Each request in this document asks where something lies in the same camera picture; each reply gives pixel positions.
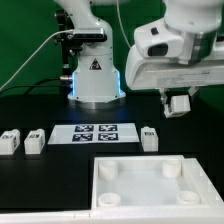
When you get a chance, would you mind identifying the white cable right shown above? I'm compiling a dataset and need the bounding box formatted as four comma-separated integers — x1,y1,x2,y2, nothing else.
115,0,133,49

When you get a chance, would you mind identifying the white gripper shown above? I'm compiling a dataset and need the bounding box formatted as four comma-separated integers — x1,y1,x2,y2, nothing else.
125,46,224,113

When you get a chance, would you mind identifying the black cable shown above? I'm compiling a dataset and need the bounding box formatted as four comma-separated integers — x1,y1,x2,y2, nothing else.
0,77,73,97

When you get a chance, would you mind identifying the white L-shaped obstacle fence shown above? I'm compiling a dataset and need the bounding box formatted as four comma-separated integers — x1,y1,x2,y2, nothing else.
0,156,224,224

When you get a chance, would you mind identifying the white square tabletop part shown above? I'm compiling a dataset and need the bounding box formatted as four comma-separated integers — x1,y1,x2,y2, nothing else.
91,155,224,209

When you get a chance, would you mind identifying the white marker base plate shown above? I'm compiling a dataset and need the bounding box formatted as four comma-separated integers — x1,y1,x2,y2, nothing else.
48,123,139,145

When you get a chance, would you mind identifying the white cable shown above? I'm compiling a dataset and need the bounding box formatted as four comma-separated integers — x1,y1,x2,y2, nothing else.
0,29,75,92
115,0,133,49

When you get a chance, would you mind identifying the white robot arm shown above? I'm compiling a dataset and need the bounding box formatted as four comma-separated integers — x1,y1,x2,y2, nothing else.
54,0,224,108

